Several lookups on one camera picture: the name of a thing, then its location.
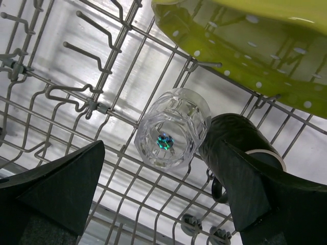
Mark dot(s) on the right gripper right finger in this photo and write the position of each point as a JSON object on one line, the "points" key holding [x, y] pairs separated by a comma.
{"points": [[270, 206]]}

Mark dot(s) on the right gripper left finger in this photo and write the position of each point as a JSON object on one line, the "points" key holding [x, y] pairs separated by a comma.
{"points": [[50, 204]]}

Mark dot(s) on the dark brown mug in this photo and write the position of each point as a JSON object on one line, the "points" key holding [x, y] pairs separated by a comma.
{"points": [[240, 132]]}

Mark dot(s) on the clear drinking glass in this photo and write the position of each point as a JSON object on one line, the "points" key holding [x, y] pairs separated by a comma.
{"points": [[173, 129]]}

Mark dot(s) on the green dotted plate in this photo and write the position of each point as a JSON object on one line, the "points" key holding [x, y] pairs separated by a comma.
{"points": [[272, 47]]}

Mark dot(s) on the grey wire dish rack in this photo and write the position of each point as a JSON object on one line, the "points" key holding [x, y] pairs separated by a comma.
{"points": [[74, 72]]}

